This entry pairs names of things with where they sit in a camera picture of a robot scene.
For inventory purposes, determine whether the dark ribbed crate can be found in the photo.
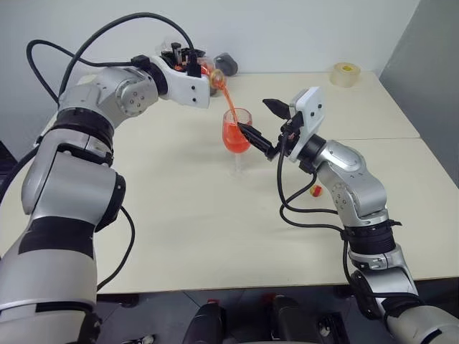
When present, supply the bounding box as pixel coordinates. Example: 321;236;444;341
0;140;19;184

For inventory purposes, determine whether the grey curved plastic object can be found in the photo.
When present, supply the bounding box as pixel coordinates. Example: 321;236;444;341
209;52;240;97

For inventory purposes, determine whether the dark rounded shape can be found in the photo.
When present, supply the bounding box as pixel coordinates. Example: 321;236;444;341
187;300;227;344
263;293;324;344

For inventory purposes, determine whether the clear wine glass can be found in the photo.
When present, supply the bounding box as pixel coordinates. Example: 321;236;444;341
222;107;254;178

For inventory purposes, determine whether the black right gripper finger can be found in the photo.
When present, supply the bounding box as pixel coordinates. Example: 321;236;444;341
237;123;278;161
262;98;291;120

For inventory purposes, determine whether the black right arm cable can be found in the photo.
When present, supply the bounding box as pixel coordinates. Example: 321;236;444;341
275;131;424;320

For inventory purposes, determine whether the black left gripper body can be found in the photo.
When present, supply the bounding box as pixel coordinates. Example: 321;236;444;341
160;42;207;75

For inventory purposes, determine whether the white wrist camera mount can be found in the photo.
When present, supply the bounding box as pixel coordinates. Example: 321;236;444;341
150;55;212;110
288;85;326;163

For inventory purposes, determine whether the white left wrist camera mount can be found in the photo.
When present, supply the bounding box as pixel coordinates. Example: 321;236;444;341
150;55;212;110

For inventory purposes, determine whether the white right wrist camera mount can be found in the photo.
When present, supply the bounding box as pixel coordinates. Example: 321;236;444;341
288;85;326;163

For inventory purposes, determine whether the clear tape roll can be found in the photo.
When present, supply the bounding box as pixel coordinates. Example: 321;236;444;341
330;62;361;88

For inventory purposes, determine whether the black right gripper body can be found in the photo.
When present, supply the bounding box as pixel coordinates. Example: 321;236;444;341
275;113;305;158

